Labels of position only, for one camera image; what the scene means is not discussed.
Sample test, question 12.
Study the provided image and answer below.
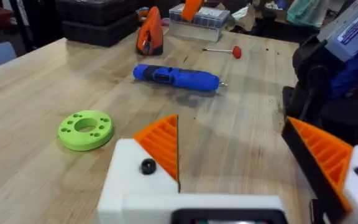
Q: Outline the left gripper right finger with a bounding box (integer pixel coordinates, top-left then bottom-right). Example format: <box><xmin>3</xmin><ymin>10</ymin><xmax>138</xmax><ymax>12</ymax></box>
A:
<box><xmin>281</xmin><ymin>116</ymin><xmax>358</xmax><ymax>224</ymax></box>

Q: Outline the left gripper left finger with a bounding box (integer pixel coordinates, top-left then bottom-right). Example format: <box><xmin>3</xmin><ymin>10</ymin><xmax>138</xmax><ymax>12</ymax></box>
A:
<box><xmin>97</xmin><ymin>114</ymin><xmax>180</xmax><ymax>224</ymax></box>

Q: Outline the blue electric screwdriver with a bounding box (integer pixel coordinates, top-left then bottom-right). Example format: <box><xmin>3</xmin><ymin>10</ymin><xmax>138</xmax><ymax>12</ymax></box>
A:
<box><xmin>132</xmin><ymin>63</ymin><xmax>229</xmax><ymax>93</ymax></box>

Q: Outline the green disc with holes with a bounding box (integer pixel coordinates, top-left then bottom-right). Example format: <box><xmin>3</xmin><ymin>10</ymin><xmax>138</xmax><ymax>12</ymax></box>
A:
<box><xmin>57</xmin><ymin>110</ymin><xmax>115</xmax><ymax>152</ymax></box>

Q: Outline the orange ribbed wedge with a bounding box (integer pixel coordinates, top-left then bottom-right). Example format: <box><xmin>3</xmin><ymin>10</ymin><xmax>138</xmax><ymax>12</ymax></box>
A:
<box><xmin>135</xmin><ymin>6</ymin><xmax>164</xmax><ymax>57</ymax></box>

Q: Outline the black plastic case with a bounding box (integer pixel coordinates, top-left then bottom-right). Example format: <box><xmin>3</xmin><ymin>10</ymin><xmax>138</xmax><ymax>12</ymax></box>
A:
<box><xmin>62</xmin><ymin>14</ymin><xmax>139</xmax><ymax>48</ymax></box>
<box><xmin>55</xmin><ymin>0</ymin><xmax>139</xmax><ymax>26</ymax></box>

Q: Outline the teal plastic bag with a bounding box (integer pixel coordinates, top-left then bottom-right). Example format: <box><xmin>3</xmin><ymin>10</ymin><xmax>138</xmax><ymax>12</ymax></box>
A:
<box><xmin>286</xmin><ymin>0</ymin><xmax>331</xmax><ymax>29</ymax></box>

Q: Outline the clear plastic compartment box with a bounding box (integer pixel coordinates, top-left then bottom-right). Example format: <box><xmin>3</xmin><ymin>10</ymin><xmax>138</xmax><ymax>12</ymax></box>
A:
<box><xmin>168</xmin><ymin>3</ymin><xmax>231</xmax><ymax>43</ymax></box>

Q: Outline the brown cardboard piece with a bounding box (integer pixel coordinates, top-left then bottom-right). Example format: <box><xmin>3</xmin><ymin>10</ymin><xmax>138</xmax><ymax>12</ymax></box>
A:
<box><xmin>228</xmin><ymin>3</ymin><xmax>257</xmax><ymax>32</ymax></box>

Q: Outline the orange plastic part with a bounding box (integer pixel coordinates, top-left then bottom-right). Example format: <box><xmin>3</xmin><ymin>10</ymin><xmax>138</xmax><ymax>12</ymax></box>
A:
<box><xmin>181</xmin><ymin>0</ymin><xmax>205</xmax><ymax>22</ymax></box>

